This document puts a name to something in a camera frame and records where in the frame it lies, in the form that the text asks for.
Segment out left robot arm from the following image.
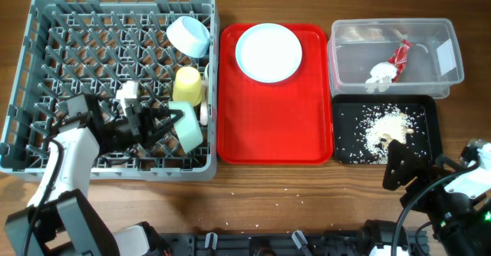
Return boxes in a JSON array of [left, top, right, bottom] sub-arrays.
[[5, 94, 184, 255]]

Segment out white paper napkin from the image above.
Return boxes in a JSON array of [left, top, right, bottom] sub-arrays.
[[365, 62, 397, 94]]

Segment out red snack wrapper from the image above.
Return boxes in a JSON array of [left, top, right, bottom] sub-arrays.
[[388, 39, 412, 83]]

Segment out rice and food scraps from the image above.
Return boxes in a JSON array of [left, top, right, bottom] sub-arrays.
[[333, 103, 430, 164]]

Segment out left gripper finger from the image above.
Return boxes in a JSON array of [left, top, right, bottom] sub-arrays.
[[97, 148, 138, 164], [143, 108, 183, 148]]

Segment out light blue small bowl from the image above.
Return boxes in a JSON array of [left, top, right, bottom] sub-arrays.
[[166, 16, 210, 58]]

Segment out light green bowl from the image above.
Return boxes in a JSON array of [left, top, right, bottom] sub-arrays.
[[168, 101, 203, 153]]

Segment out clear plastic waste bin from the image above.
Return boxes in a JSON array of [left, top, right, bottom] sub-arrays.
[[327, 18, 464, 98]]

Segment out grey plastic dishwasher rack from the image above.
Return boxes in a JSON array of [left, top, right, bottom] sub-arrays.
[[1, 0, 220, 182]]

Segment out light blue plate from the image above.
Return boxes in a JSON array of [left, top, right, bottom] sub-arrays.
[[235, 23, 303, 84]]

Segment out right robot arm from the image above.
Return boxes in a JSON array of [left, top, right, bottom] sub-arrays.
[[357, 139, 490, 255]]

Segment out yellow plastic cup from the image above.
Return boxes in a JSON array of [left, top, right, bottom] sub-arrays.
[[172, 67, 202, 107]]

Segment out white plastic spoon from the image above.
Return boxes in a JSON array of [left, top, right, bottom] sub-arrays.
[[203, 63, 210, 96]]

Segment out white plastic fork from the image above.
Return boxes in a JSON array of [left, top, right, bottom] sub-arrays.
[[199, 80, 209, 126]]

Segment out red plastic serving tray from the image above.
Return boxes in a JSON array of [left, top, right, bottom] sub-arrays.
[[216, 24, 334, 166]]

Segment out black plastic waste tray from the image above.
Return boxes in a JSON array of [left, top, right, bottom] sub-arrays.
[[332, 94, 443, 164]]

